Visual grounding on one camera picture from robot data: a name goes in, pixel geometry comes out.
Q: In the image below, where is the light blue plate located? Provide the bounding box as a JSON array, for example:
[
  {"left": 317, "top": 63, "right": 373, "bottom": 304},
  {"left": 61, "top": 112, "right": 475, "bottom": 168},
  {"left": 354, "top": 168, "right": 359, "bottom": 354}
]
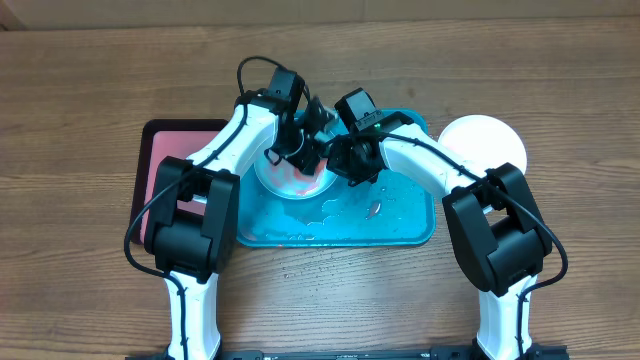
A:
[{"left": 254, "top": 151, "right": 337, "bottom": 200}]

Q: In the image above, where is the white pink plate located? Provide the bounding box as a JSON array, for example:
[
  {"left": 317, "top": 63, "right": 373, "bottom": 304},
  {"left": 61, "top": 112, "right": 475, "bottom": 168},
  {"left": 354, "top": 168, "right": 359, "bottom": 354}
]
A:
[{"left": 438, "top": 115, "right": 528, "bottom": 174}]

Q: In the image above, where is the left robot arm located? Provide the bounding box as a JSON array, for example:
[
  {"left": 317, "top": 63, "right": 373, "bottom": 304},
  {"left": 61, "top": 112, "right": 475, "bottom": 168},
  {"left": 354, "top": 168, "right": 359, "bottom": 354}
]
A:
[{"left": 137, "top": 66, "right": 330, "bottom": 359}]

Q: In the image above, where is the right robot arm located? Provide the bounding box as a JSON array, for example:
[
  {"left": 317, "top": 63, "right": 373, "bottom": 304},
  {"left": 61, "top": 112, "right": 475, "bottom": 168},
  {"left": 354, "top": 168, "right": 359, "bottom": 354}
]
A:
[{"left": 327, "top": 110, "right": 558, "bottom": 359}]

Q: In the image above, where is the teal plastic tray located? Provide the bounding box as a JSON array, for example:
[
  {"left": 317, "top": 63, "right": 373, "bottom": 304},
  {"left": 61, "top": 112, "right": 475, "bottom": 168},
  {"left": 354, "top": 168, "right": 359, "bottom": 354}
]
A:
[{"left": 234, "top": 108, "right": 436, "bottom": 249}]

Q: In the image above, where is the black tray with red mat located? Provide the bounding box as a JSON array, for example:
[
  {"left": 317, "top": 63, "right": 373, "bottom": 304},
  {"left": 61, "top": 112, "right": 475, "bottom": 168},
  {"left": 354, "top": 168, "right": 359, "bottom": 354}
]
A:
[{"left": 130, "top": 119, "right": 227, "bottom": 223}]

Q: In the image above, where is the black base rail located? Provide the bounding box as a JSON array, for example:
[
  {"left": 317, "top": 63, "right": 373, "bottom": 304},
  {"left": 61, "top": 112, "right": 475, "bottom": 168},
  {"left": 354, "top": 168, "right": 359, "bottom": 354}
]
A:
[{"left": 125, "top": 344, "right": 570, "bottom": 360}]

